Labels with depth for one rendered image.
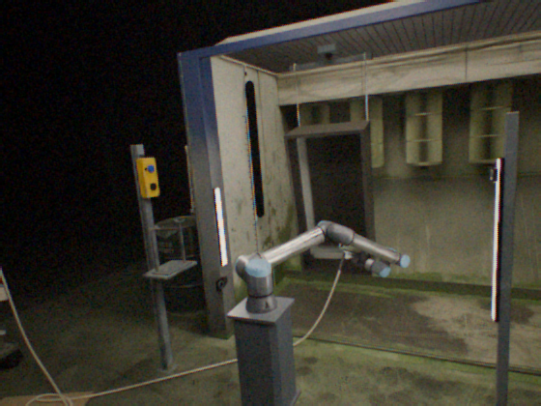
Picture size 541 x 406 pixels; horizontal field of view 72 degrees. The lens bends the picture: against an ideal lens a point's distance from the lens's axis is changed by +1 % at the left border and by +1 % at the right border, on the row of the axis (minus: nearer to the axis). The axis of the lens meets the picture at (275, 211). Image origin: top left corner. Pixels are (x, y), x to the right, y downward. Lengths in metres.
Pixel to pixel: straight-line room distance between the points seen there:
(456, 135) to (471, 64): 0.75
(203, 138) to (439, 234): 2.50
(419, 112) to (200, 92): 2.07
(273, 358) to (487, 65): 2.97
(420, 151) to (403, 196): 0.59
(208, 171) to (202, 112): 0.44
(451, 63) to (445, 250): 1.73
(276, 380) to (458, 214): 2.61
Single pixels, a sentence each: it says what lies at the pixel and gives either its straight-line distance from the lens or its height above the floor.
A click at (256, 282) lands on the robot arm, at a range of 2.13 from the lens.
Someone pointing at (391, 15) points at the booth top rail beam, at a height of 2.24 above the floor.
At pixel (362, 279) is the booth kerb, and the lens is 4.03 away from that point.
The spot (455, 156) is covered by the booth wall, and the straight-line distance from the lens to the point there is 4.28.
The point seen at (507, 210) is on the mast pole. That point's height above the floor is 1.19.
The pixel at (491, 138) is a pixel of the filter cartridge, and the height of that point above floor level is 1.47.
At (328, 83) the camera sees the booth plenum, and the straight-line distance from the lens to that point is 4.01.
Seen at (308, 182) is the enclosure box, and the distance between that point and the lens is 3.31.
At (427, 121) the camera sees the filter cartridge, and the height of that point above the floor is 1.67.
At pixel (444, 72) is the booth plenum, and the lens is 3.86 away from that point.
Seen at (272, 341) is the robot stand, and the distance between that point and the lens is 2.18.
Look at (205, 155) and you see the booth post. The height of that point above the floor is 1.53.
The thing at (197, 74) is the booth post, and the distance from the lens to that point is 2.94.
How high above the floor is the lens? 1.59
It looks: 11 degrees down
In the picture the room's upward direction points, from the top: 4 degrees counter-clockwise
